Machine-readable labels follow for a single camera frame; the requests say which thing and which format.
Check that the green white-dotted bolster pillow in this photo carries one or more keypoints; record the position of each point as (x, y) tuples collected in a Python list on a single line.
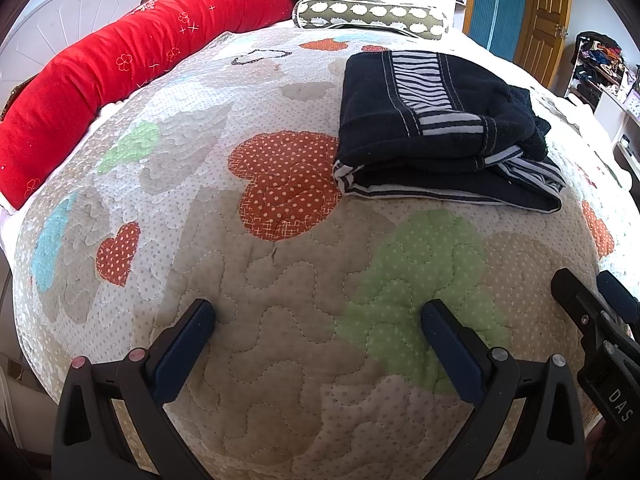
[(370, 14)]

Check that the wooden door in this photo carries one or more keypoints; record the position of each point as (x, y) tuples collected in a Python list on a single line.
[(542, 20)]

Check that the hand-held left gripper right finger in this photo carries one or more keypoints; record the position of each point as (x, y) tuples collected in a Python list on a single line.
[(455, 355)]

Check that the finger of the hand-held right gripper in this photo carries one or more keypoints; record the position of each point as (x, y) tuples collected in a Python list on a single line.
[(575, 295), (617, 292)]

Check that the pile of clutter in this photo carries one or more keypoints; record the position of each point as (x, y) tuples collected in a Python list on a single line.
[(600, 60)]

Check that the white shelf unit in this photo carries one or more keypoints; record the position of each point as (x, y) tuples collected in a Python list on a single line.
[(620, 120)]

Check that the dark navy striped garment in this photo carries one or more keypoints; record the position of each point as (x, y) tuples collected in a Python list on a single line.
[(430, 130)]

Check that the white headboard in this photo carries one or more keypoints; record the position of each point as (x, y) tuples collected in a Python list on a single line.
[(60, 35)]

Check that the teal striped curtain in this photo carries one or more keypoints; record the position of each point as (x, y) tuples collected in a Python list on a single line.
[(495, 5)]

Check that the red bolster pillow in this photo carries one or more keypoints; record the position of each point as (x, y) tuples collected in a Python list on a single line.
[(125, 65)]

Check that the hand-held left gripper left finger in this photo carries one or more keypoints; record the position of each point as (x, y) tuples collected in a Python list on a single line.
[(185, 345)]

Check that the patchwork heart quilt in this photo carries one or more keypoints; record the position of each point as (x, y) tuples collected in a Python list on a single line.
[(280, 280)]

